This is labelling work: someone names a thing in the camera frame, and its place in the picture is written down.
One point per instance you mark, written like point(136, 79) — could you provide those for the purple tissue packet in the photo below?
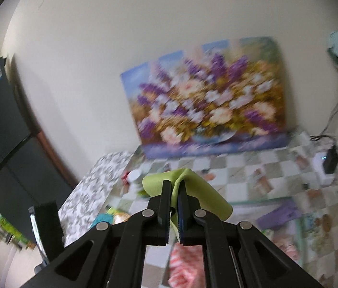
point(286, 212)

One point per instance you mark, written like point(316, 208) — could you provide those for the white power strip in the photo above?
point(318, 166)

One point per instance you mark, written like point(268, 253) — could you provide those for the pink floral scrunchie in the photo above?
point(286, 244)

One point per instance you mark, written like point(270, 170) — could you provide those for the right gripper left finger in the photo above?
point(111, 255)

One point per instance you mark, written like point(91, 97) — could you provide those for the black power adapter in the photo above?
point(331, 161)

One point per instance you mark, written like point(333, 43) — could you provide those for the smartphone on stand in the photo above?
point(47, 231)

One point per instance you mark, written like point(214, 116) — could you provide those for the pink white knitted cloth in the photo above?
point(186, 267)

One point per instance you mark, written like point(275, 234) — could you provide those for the white tray teal rim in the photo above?
point(252, 210)

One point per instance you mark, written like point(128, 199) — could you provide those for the teal plastic case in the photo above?
point(103, 217)

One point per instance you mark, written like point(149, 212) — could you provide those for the white green pill bottle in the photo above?
point(134, 177)

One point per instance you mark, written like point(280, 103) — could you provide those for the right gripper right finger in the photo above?
point(235, 255)

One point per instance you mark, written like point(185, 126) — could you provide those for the grey floral blanket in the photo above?
point(82, 206)

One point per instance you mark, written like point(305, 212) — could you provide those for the floral oil painting canvas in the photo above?
point(221, 97)

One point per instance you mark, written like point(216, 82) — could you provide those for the lime green cloth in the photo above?
point(209, 198)

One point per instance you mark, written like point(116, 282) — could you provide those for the black refrigerator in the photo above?
point(27, 175)

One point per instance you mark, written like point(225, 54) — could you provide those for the patterned checkered tablecloth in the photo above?
point(257, 182)

